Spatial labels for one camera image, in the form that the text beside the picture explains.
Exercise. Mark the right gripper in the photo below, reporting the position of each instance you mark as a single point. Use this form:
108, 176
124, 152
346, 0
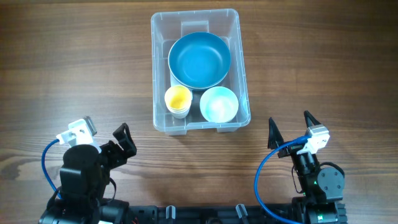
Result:
292, 150

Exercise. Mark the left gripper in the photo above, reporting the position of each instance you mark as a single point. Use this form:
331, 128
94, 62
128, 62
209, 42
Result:
113, 149

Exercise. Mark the mint green small bowl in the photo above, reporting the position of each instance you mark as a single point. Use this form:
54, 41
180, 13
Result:
219, 105

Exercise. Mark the pale green cup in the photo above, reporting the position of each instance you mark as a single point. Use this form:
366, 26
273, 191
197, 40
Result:
179, 116

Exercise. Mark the pink cup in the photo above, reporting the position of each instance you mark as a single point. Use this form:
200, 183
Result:
181, 111

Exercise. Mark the yellow cup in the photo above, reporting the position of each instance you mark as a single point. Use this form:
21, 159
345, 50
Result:
178, 98

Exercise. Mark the cream large bowl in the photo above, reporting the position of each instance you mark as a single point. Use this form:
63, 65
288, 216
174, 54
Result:
200, 74

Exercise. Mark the dark blue bowl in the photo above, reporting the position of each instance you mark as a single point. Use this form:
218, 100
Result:
199, 45

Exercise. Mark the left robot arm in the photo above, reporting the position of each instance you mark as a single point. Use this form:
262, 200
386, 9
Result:
85, 175

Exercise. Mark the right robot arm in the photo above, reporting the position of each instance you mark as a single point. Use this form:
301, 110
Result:
321, 184

